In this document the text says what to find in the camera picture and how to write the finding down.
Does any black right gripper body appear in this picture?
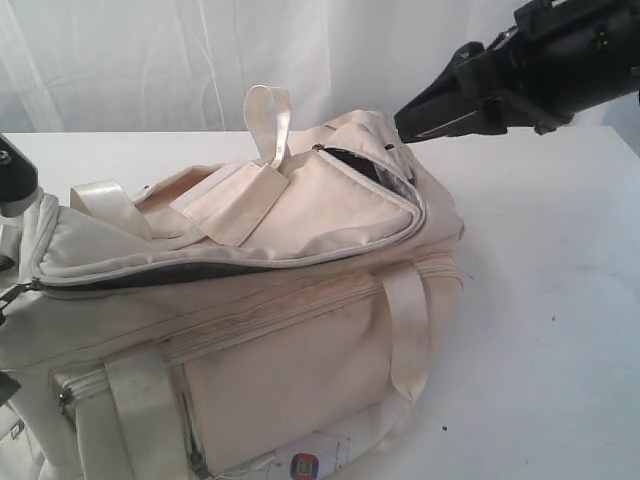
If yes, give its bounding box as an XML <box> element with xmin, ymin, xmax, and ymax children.
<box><xmin>455</xmin><ymin>21</ymin><xmax>575</xmax><ymax>135</ymax></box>

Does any white paper tag sheet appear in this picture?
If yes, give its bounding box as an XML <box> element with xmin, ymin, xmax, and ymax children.
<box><xmin>254</xmin><ymin>433</ymin><xmax>350</xmax><ymax>480</ymax></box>

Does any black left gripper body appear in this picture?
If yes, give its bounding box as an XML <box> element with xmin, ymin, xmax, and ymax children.
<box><xmin>1</xmin><ymin>255</ymin><xmax>20</xmax><ymax>400</ymax></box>

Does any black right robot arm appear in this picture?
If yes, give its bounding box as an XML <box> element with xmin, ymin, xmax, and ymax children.
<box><xmin>394</xmin><ymin>1</ymin><xmax>639</xmax><ymax>144</ymax></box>

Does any white backdrop curtain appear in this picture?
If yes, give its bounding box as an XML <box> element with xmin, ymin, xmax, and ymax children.
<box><xmin>0</xmin><ymin>0</ymin><xmax>640</xmax><ymax>136</ymax></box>

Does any cream canvas duffel bag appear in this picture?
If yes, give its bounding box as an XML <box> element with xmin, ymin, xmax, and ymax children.
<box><xmin>1</xmin><ymin>85</ymin><xmax>464</xmax><ymax>479</ymax></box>

